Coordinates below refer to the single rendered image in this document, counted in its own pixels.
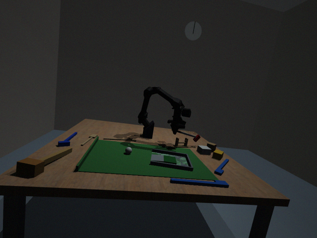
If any green flat mat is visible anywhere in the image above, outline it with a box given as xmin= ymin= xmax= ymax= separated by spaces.
xmin=74 ymin=140 xmax=219 ymax=181

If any tan square block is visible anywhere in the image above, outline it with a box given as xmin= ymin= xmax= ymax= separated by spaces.
xmin=207 ymin=142 xmax=216 ymax=152

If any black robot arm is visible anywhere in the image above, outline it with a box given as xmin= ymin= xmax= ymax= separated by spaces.
xmin=138 ymin=87 xmax=191 ymax=128

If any grey ball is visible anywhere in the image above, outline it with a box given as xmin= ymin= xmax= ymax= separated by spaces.
xmin=125 ymin=147 xmax=132 ymax=154

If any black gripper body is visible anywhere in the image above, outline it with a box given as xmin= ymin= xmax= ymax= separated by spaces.
xmin=167 ymin=115 xmax=185 ymax=129

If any yellow rectangular block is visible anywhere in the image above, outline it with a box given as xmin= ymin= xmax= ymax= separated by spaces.
xmin=212 ymin=150 xmax=224 ymax=160

